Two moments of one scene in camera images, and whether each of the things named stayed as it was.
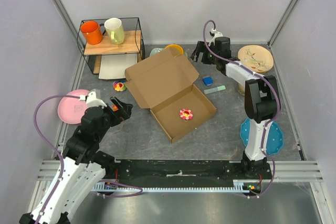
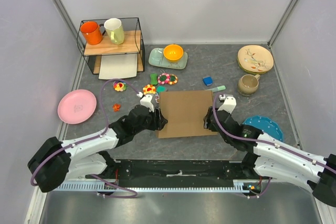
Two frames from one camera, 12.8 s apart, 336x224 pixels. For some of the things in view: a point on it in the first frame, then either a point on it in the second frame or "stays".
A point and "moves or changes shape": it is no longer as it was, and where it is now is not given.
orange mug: x=91 y=30 stays
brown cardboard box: x=160 y=83 moves or changes shape
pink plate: x=71 y=110 stays
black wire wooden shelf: x=133 y=44 stays
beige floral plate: x=256 y=58 stays
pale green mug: x=114 y=28 stays
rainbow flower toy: x=119 y=86 stays
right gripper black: x=200 y=48 -> x=206 y=120
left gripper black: x=123 y=113 -> x=159 y=121
